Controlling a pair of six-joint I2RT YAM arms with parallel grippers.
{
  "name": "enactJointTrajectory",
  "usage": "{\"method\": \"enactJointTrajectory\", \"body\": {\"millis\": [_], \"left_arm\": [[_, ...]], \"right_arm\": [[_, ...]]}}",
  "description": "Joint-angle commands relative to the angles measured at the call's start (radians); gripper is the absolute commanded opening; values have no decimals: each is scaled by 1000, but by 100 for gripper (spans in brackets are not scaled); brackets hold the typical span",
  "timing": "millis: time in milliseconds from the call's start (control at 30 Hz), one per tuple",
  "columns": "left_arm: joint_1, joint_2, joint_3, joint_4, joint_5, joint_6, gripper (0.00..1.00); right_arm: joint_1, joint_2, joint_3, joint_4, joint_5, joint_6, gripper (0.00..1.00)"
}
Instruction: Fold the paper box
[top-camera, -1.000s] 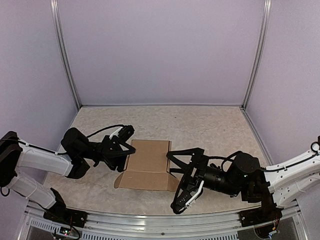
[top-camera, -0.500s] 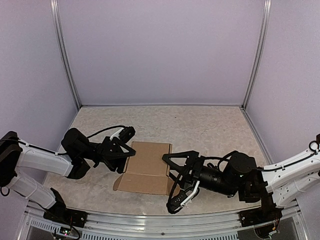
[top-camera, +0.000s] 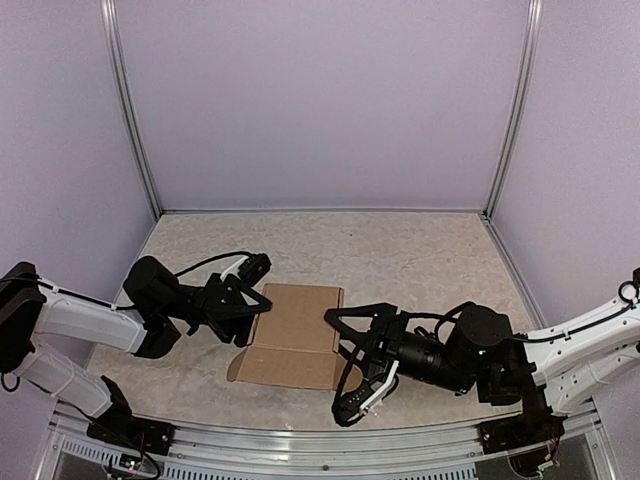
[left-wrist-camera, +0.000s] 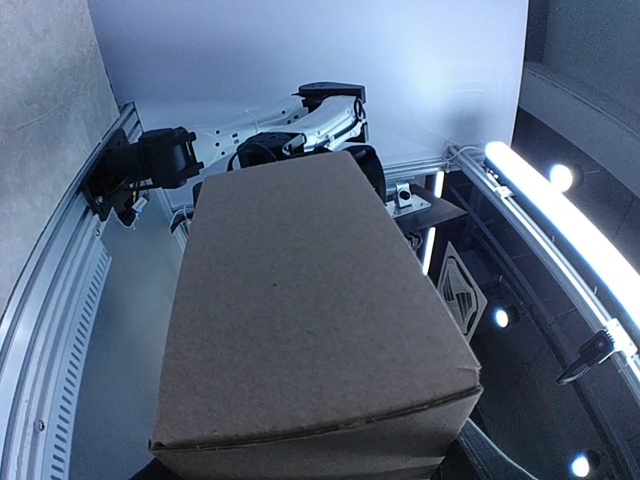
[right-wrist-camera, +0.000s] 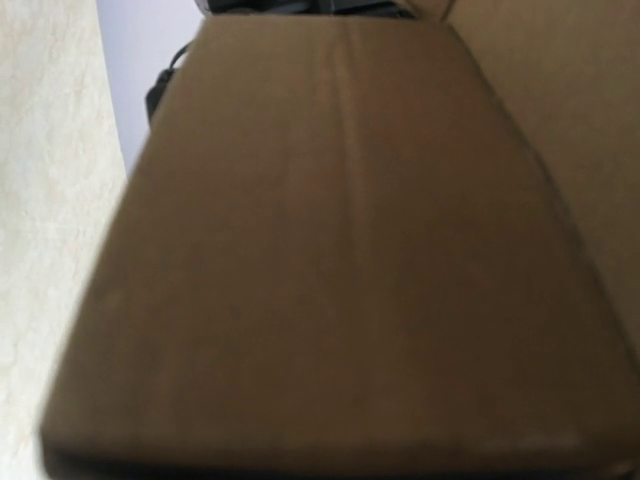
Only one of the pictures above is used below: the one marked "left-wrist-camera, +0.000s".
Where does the brown cardboard box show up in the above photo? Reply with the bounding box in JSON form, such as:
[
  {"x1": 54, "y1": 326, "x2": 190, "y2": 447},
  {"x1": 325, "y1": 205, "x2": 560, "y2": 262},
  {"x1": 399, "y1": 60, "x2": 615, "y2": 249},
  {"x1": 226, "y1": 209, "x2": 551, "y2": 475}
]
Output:
[{"x1": 150, "y1": 152, "x2": 482, "y2": 479}]

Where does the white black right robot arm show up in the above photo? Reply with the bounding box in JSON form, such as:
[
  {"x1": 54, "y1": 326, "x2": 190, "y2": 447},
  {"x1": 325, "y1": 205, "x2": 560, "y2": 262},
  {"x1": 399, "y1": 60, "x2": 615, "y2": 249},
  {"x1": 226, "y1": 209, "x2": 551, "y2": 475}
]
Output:
[{"x1": 131, "y1": 82, "x2": 386, "y2": 199}]

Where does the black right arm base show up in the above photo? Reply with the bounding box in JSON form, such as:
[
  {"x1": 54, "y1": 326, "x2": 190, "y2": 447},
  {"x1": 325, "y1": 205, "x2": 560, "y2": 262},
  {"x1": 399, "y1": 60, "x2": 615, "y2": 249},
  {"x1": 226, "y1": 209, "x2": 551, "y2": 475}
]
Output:
[{"x1": 81, "y1": 128, "x2": 150, "y2": 227}]

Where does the white LED light strip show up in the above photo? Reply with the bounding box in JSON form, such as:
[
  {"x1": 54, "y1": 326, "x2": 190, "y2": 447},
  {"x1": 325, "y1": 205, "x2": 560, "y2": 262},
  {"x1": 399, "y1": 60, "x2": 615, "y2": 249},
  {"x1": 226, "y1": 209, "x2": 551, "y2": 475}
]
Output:
[{"x1": 485, "y1": 141, "x2": 639, "y2": 323}]

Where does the front aluminium frame rail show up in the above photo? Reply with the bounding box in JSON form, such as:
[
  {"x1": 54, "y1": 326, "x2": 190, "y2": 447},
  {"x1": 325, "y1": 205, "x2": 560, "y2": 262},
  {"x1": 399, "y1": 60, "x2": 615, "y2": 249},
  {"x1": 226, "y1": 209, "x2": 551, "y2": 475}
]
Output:
[{"x1": 1, "y1": 104, "x2": 141, "y2": 479}]

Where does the small black overhead camera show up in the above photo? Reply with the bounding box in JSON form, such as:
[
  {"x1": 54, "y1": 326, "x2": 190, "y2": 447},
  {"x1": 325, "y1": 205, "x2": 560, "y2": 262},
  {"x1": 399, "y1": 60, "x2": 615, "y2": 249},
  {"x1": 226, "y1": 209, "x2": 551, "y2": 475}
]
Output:
[{"x1": 556, "y1": 330, "x2": 616, "y2": 385}]

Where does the curved top aluminium rail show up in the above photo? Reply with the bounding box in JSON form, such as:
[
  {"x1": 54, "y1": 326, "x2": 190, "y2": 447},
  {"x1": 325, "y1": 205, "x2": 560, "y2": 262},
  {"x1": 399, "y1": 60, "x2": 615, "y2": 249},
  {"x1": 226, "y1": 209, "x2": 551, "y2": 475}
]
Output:
[{"x1": 446, "y1": 145, "x2": 639, "y2": 376}]

